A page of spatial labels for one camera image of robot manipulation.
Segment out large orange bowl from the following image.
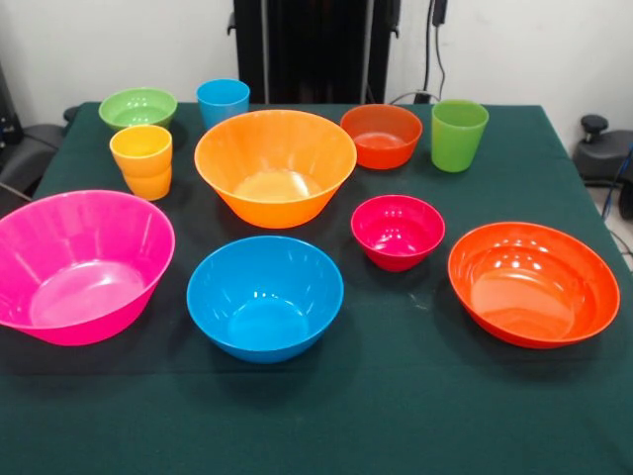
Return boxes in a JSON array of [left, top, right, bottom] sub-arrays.
[[193, 109, 358, 231]]

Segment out small red-orange bowl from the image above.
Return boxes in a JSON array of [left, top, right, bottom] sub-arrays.
[[339, 103, 424, 170]]

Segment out blue bowl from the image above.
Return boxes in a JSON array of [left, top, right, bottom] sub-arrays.
[[186, 235, 345, 365]]

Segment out small crimson bowl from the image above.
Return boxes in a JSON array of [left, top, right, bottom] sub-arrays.
[[350, 194, 446, 273]]

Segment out blue cup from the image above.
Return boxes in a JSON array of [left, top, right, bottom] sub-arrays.
[[196, 78, 251, 131]]

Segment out green cup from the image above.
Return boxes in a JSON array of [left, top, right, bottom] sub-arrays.
[[430, 99, 491, 174]]

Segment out yellow cup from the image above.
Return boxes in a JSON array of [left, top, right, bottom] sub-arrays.
[[109, 124, 174, 179], [122, 165, 173, 202]]

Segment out dark green tablecloth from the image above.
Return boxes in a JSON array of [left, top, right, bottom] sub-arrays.
[[0, 101, 633, 475]]

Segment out green bowl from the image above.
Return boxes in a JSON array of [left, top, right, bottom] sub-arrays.
[[97, 86, 179, 133]]

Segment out wide red-orange bowl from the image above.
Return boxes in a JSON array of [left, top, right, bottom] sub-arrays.
[[447, 221, 621, 350]]

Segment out large magenta bowl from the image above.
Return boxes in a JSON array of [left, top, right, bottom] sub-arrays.
[[0, 189, 177, 347]]

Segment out grey pedestal foot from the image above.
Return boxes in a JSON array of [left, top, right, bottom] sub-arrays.
[[0, 123, 68, 199], [572, 114, 633, 185]]

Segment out blue cable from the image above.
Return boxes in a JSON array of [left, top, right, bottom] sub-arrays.
[[599, 142, 633, 222]]

